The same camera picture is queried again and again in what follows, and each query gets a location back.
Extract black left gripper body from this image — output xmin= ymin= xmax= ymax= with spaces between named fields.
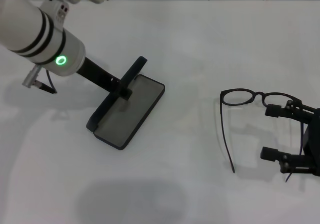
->
xmin=76 ymin=56 xmax=124 ymax=95

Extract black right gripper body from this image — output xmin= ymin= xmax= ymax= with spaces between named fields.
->
xmin=301 ymin=106 xmax=320 ymax=177

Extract black round glasses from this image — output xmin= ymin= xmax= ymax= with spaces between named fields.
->
xmin=219 ymin=88 xmax=311 ymax=183

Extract black glasses case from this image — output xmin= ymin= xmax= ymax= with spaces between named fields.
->
xmin=85 ymin=56 xmax=166 ymax=151

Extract left arm cable with plug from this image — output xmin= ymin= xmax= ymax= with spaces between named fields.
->
xmin=21 ymin=64 xmax=58 ymax=95

